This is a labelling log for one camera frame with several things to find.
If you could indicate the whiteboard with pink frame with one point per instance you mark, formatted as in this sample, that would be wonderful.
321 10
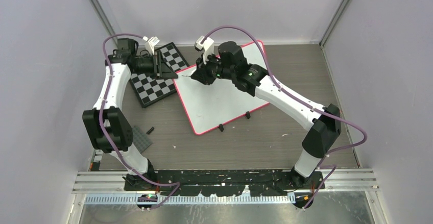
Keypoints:
207 106

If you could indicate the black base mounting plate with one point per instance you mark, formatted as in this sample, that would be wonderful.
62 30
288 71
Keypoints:
224 183

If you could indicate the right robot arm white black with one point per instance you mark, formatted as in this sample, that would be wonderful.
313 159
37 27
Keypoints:
321 122

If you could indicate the aluminium frame rail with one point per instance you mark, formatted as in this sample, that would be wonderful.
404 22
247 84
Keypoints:
107 187

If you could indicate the black marker cap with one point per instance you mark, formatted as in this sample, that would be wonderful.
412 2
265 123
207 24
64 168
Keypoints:
150 131

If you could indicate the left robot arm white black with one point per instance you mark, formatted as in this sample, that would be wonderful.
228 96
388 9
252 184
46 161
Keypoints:
107 127

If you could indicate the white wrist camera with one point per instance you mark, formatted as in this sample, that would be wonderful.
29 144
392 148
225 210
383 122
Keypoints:
150 43
206 46

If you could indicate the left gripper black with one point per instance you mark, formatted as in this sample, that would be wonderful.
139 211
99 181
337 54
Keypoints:
162 70

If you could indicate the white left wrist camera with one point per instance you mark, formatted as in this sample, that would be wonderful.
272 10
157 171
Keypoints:
150 43

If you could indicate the black wire whiteboard stand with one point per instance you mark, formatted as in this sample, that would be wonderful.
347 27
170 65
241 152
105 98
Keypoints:
221 127

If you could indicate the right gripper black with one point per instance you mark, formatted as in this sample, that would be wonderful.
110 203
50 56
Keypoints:
199 75

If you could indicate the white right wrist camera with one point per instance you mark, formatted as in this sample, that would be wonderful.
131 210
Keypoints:
206 46

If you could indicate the grey studded baseplate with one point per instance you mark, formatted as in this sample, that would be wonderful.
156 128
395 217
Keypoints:
140 139

